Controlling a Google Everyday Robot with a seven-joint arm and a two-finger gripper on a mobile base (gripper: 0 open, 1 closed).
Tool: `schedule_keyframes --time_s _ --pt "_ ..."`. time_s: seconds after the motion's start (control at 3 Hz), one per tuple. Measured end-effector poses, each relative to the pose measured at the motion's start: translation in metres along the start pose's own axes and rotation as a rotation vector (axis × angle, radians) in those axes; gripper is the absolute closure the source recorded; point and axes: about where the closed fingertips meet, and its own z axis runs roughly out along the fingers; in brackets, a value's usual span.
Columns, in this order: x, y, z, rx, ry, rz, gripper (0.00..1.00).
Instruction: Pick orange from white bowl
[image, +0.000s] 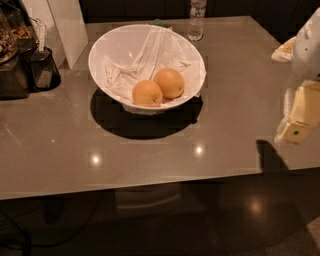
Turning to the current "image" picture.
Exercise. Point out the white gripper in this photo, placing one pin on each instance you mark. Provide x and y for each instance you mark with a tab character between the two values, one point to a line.
307	50

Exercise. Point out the orange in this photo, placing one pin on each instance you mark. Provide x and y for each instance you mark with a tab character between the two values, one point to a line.
170	82
147	93

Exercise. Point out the white cloth in bowl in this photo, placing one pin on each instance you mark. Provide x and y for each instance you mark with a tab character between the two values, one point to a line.
146	63

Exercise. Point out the white bowl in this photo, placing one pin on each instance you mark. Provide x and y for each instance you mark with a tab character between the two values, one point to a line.
123	50

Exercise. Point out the clear plastic water bottle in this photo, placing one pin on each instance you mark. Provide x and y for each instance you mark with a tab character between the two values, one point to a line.
197	15

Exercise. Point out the green sponge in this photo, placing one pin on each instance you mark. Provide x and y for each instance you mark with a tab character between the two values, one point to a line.
160	23

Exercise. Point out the white board panel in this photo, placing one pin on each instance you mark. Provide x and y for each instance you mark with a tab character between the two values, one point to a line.
66	33

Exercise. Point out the black mesh cup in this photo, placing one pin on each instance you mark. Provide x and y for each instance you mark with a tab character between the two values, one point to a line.
42	72

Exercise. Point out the white utensil in cup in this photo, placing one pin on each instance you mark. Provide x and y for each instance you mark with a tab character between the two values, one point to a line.
41	27

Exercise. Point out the dark tray with snacks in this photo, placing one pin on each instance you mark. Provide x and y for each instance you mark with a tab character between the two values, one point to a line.
15	38

